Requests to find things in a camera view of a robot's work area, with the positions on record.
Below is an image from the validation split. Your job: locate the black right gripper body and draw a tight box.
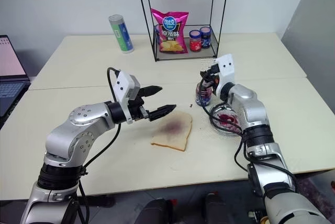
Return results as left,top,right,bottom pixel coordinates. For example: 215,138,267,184
208,63,220,88

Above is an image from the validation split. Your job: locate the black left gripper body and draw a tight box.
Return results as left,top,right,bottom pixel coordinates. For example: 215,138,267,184
127,95,153,122

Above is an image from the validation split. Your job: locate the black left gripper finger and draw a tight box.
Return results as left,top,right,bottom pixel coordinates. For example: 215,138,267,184
138,85,163,99
148,104,177,122

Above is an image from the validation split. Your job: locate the open glass jam jar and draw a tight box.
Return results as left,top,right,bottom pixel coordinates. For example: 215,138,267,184
194,81,213,107

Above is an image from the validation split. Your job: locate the white bread slice with jam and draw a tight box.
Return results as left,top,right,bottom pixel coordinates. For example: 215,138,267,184
150,111,194,152

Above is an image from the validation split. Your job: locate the red jam jar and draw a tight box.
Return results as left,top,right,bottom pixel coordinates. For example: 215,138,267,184
188,30,203,53

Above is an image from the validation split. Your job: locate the blue jam jar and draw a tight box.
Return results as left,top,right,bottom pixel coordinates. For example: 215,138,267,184
199,26,213,50

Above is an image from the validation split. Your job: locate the glass dish with jam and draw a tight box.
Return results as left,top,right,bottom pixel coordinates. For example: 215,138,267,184
208,103,243,136

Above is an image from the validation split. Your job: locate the pink potato chips bag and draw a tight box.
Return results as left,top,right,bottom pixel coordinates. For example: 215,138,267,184
150,7,189,54

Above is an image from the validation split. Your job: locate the tall green blue canister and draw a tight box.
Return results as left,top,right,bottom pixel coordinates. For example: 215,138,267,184
108,14,135,55

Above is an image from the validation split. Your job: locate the dark rounded shape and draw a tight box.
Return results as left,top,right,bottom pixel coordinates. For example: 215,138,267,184
205,192,229,224
140,198,174,224

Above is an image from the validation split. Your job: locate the dark laptop computer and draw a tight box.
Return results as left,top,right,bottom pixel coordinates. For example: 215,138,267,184
0,35,32,118

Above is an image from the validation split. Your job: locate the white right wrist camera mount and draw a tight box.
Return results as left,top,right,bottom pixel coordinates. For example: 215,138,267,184
213,54,237,96

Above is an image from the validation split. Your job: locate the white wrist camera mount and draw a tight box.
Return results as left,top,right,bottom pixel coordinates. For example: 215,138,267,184
213,54,237,96
113,72,141,125

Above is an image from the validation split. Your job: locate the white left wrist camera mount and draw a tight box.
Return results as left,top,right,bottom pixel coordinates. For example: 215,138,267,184
113,72,141,125

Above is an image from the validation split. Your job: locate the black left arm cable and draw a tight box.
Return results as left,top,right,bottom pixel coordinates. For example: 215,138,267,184
77,67,122,224

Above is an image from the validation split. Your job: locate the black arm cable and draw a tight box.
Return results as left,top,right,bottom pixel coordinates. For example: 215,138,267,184
198,76,298,198
77,67,122,224

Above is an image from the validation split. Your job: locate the black wire shelf rack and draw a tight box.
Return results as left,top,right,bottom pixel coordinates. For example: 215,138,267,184
135,0,231,63

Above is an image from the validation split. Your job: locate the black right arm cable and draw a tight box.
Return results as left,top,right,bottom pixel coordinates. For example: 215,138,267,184
198,76,298,198

